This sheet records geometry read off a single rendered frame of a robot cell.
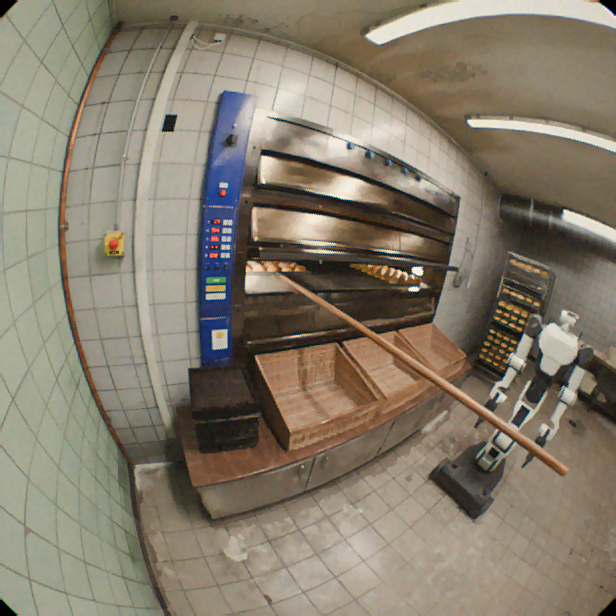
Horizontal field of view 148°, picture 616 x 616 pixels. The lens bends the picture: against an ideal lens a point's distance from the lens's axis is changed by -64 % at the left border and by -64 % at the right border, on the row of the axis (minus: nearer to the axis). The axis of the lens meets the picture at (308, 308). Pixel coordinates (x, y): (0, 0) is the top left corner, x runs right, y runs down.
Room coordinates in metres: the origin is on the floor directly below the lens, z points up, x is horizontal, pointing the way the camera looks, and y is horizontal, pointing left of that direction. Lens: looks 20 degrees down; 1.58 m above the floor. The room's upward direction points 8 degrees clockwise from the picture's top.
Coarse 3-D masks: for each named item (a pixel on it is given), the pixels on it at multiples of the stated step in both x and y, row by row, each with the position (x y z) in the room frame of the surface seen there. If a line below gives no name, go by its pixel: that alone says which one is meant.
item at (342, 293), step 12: (384, 288) 1.71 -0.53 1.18; (396, 288) 1.79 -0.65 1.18; (408, 288) 1.87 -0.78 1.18; (420, 288) 1.96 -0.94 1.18; (432, 288) 2.07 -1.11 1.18; (252, 300) 1.12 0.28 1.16; (264, 300) 1.16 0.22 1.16; (276, 300) 1.19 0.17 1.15; (288, 300) 1.23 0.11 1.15; (300, 300) 1.27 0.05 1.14
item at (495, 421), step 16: (304, 288) 1.29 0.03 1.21; (320, 304) 1.13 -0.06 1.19; (352, 320) 0.94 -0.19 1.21; (368, 336) 0.84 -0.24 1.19; (400, 352) 0.72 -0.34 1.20; (416, 368) 0.64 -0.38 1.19; (448, 384) 0.54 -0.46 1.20; (464, 400) 0.47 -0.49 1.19; (480, 416) 0.41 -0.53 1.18; (496, 416) 0.38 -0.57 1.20; (512, 432) 0.31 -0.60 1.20; (528, 448) 0.25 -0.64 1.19; (560, 464) 0.14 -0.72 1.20
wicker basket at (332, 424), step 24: (264, 360) 1.13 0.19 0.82; (288, 360) 1.20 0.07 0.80; (336, 360) 1.36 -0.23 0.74; (264, 384) 0.99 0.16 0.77; (312, 384) 1.25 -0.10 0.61; (336, 384) 1.31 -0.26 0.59; (360, 384) 1.15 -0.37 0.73; (264, 408) 0.96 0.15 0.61; (288, 408) 1.02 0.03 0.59; (312, 408) 1.05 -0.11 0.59; (336, 408) 1.08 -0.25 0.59; (360, 408) 0.94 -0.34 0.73; (288, 432) 0.74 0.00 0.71; (312, 432) 0.78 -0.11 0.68; (336, 432) 0.87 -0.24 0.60
